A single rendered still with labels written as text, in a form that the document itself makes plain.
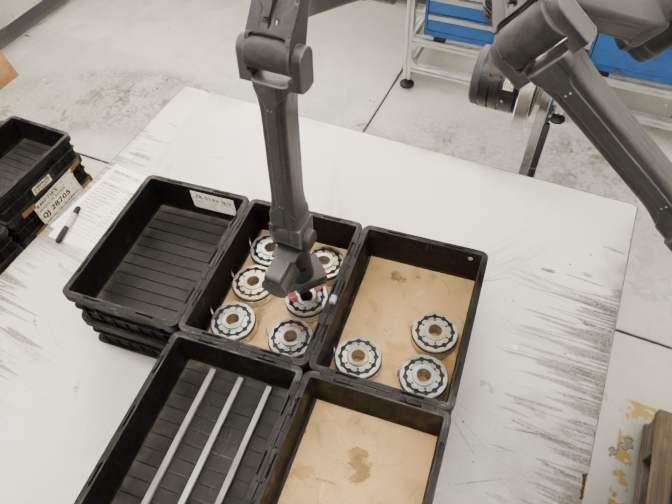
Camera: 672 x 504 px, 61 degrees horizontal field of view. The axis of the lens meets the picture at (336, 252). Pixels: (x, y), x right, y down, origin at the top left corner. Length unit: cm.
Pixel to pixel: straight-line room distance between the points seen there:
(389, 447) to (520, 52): 78
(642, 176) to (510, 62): 23
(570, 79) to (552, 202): 105
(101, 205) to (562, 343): 139
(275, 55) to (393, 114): 233
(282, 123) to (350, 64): 262
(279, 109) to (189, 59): 286
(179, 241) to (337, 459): 71
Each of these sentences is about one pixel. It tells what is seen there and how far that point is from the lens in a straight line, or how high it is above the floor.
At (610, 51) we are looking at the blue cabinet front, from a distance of 302.
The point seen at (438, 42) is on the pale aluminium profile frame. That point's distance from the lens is 315.
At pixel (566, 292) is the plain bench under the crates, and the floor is 70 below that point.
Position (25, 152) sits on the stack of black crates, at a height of 49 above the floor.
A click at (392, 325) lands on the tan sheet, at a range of 133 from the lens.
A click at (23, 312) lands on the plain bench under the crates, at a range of 176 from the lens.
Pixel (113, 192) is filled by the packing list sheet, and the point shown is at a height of 70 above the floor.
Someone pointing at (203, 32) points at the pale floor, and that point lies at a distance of 397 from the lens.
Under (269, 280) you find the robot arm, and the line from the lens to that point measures 112.
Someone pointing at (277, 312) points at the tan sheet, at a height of 83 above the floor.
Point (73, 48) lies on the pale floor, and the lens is 414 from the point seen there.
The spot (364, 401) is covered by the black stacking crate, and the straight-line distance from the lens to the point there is 118.
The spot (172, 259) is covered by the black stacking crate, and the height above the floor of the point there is 83.
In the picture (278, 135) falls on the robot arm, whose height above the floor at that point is 137.
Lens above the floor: 198
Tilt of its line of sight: 52 degrees down
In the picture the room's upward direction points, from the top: 4 degrees counter-clockwise
